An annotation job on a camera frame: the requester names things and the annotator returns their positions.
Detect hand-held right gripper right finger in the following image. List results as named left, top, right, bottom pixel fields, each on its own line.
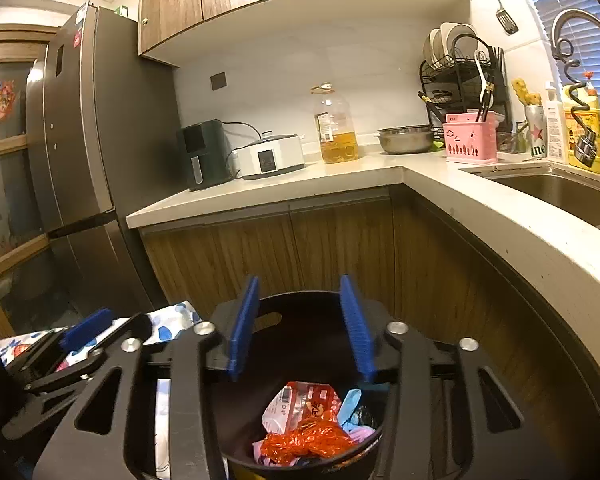
left=339, top=274, right=568, bottom=480

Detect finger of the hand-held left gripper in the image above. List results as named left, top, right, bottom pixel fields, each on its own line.
left=5, top=308, right=153, bottom=396

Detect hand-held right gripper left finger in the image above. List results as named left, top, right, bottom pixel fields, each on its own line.
left=32, top=274, right=261, bottom=480

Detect black trash bin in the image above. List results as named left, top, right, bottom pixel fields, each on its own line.
left=207, top=290, right=396, bottom=480

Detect red printed plastic bag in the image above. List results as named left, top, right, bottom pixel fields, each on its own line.
left=261, top=381, right=343, bottom=436

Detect red wrapper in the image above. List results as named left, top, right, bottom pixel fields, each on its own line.
left=260, top=417, right=356, bottom=461

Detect blue floral tablecloth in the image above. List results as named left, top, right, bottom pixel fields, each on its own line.
left=0, top=301, right=203, bottom=480

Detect wooden base cabinets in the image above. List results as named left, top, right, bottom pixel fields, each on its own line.
left=140, top=185, right=600, bottom=480

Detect wood framed glass door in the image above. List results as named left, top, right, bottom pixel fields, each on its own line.
left=0, top=25, right=56, bottom=331

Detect white electric cooker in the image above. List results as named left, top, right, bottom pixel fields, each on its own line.
left=231, top=131, right=306, bottom=181

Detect black air fryer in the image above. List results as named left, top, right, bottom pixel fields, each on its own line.
left=176, top=120, right=232, bottom=192

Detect cooking oil bottle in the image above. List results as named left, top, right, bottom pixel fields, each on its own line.
left=310, top=82, right=359, bottom=164

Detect grey refrigerator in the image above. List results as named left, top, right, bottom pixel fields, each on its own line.
left=25, top=2, right=181, bottom=311

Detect steel bowl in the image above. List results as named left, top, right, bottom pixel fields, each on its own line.
left=375, top=125, right=437, bottom=155

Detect pink utensil holder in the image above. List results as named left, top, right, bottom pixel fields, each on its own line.
left=442, top=112, right=499, bottom=165

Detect steel sink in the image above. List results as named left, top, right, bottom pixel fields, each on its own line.
left=460, top=167, right=600, bottom=241

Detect black dish rack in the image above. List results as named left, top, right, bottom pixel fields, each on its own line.
left=418, top=34, right=512, bottom=128

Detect silver drink can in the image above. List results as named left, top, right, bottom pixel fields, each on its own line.
left=524, top=105, right=548, bottom=160

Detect white pump bottle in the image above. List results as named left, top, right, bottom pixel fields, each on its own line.
left=544, top=81, right=570, bottom=163

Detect white ladle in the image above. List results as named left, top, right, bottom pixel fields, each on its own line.
left=474, top=50, right=491, bottom=106

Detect yellow scrubber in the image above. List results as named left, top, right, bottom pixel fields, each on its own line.
left=511, top=77, right=541, bottom=108

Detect steel coil faucet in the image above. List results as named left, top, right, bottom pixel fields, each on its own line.
left=551, top=9, right=600, bottom=168

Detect white plates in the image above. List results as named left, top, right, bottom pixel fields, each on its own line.
left=424, top=22, right=478, bottom=68

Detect yellow detergent bottle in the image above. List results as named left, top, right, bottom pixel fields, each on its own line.
left=562, top=72, right=600, bottom=175

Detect black power cable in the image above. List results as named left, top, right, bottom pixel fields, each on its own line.
left=222, top=121, right=263, bottom=141

